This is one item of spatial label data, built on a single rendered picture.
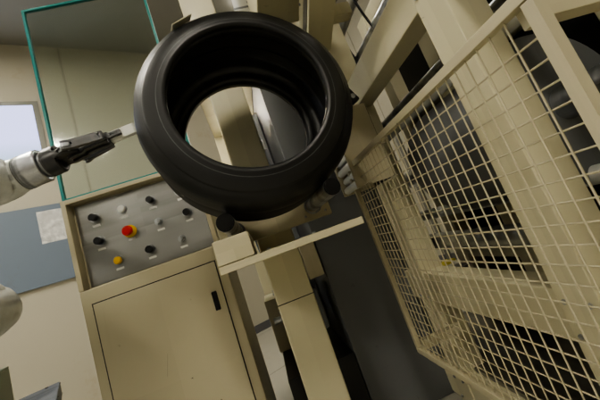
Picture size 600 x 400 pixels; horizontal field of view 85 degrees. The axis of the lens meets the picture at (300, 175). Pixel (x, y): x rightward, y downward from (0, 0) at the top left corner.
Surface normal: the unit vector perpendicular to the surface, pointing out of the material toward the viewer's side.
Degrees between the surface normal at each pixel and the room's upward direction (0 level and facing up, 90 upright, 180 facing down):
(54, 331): 90
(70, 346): 90
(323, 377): 90
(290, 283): 90
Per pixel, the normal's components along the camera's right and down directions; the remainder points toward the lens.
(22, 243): 0.54, -0.35
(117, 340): 0.11, -0.23
